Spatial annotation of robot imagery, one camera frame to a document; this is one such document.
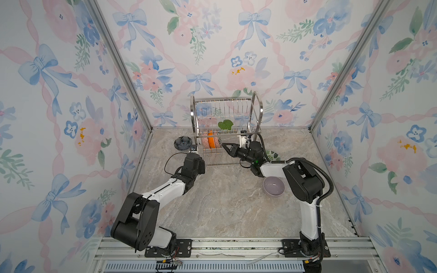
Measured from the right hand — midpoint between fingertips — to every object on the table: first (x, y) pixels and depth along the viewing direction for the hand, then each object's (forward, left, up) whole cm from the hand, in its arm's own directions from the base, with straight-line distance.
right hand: (222, 143), depth 91 cm
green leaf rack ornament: (+4, -2, +11) cm, 12 cm away
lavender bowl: (-17, -28, -14) cm, 35 cm away
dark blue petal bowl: (+11, +25, -13) cm, 31 cm away
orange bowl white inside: (+4, +7, -2) cm, 8 cm away
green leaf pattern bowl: (+2, -30, -13) cm, 33 cm away
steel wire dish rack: (+5, +1, +11) cm, 13 cm away
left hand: (-7, +12, -5) cm, 14 cm away
